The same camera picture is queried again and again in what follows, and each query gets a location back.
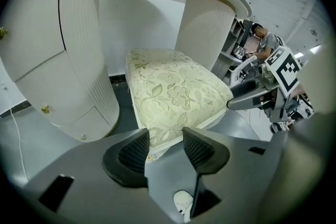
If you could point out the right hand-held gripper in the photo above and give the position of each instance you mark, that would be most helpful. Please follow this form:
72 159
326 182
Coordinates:
286 70

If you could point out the white kidney-shaped table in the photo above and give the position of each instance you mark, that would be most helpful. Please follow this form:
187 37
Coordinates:
78 60

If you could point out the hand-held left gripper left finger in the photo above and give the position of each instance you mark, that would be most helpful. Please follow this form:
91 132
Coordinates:
86 183

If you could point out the grey shelf desk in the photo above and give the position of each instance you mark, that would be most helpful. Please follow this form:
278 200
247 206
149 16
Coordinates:
228 55

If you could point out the white office chair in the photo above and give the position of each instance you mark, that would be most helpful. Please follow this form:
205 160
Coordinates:
244 70

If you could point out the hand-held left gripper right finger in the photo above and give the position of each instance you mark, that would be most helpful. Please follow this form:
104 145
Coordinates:
236 165

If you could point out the person's left shoe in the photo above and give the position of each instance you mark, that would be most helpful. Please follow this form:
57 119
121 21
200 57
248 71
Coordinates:
182 202

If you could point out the cream upholstered stool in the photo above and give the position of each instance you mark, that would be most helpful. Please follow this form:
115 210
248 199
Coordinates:
170 91

